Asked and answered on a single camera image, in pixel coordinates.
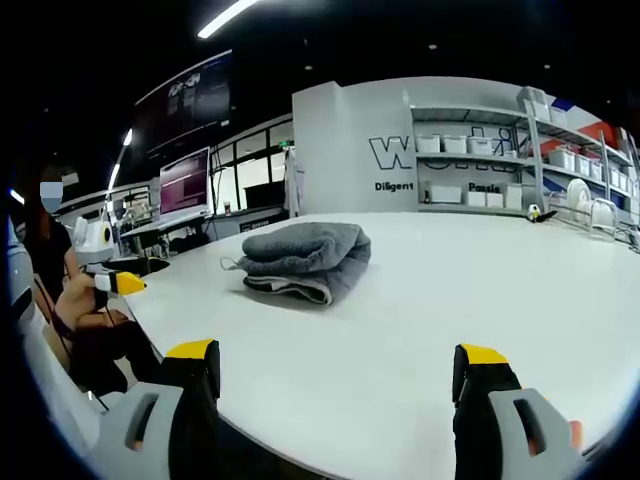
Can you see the shelf with white bins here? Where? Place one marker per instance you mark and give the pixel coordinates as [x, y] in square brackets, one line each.
[455, 145]

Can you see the small dark cup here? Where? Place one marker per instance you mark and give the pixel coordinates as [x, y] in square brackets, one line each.
[227, 208]

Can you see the short ceiling light strip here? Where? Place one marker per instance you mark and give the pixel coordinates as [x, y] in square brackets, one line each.
[114, 177]
[127, 137]

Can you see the long ceiling light strip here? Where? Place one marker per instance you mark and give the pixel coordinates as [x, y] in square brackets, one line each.
[225, 19]

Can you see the white hanging coat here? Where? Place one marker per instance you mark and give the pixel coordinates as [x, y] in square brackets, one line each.
[293, 182]

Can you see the large dark wall screen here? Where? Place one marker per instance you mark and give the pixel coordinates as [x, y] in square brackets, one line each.
[192, 100]

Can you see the black monitor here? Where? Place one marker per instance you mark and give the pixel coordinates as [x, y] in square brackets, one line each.
[264, 196]

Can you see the small yellow black toy figure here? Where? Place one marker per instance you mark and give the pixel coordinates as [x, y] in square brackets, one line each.
[535, 212]

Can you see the grey towel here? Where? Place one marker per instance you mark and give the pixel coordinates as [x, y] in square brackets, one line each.
[310, 250]

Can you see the person's black shirt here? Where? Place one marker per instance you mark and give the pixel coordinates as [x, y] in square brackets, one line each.
[50, 255]

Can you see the person's right hand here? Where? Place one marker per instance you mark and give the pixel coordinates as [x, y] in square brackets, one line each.
[576, 436]

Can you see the tall grey metal shelf rack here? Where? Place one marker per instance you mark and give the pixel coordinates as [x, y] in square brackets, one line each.
[580, 150]

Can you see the white plate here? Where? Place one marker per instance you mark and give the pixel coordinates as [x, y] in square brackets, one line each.
[602, 216]
[579, 194]

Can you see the computer monitor with pink screen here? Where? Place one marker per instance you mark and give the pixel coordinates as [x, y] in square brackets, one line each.
[184, 182]

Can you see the grey office desk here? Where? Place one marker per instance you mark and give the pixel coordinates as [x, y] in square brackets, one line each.
[160, 225]

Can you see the person's left hand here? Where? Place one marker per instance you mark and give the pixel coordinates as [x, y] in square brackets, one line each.
[86, 290]

